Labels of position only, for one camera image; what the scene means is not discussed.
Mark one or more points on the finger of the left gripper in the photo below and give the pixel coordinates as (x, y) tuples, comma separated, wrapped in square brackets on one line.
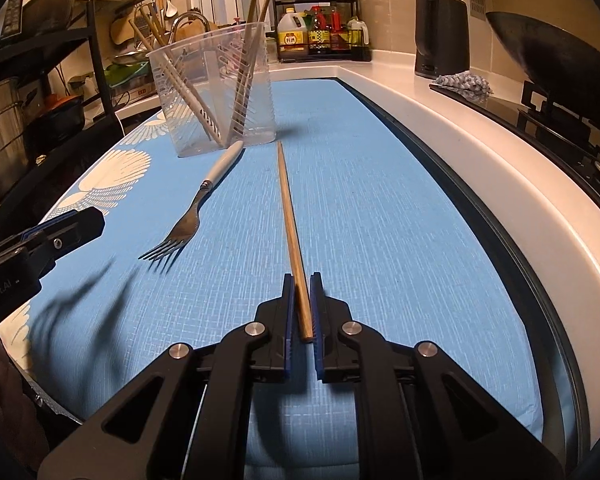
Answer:
[(56, 237)]

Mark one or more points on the blue patterned table mat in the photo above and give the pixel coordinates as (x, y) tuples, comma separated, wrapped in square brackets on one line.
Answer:
[(391, 232)]

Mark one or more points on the chrome kitchen faucet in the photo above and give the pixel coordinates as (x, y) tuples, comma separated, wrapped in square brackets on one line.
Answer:
[(190, 20)]

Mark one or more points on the wooden cutting board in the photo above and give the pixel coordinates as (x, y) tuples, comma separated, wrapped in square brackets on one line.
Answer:
[(195, 27)]

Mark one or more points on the black metal shelf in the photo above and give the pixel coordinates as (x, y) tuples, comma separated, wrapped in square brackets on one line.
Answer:
[(50, 66)]

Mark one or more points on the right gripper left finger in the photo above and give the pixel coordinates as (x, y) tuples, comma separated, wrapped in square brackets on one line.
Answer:
[(186, 415)]

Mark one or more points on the black condiment rack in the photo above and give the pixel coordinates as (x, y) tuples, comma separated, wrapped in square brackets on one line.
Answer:
[(335, 28)]

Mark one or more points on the clear plastic utensil holder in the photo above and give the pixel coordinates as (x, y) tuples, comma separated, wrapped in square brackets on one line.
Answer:
[(196, 81)]

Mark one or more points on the white handled metal fork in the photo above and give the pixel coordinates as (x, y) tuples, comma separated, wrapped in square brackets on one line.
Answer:
[(188, 225)]

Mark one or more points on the black electric kettle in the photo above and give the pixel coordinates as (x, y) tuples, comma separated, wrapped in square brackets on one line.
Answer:
[(441, 38)]

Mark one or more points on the stainless steel pot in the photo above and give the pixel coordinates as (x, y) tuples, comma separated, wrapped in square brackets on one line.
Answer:
[(14, 161)]

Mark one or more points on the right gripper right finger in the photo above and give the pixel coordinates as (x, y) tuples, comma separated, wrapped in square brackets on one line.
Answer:
[(419, 415)]

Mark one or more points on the black gas stove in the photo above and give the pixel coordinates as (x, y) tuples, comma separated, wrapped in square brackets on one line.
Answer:
[(570, 142)]

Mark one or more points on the microwave oven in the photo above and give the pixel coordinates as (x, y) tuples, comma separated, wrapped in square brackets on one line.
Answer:
[(10, 18)]

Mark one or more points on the blue checked cloth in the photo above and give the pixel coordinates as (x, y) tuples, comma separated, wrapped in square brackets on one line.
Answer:
[(467, 84)]

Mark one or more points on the black wok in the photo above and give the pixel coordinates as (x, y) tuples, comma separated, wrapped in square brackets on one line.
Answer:
[(561, 64)]

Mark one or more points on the dark bowl on shelf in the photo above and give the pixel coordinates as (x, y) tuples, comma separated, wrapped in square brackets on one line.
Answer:
[(41, 16)]

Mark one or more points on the yellow oil jug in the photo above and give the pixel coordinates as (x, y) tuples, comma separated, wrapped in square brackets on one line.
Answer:
[(292, 36)]

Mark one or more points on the wooden chopstick in holder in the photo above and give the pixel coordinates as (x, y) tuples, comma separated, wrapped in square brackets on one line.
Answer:
[(175, 80), (237, 121), (254, 44)]

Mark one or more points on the orange lidded pot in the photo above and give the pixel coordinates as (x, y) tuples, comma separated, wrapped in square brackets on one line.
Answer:
[(64, 116)]

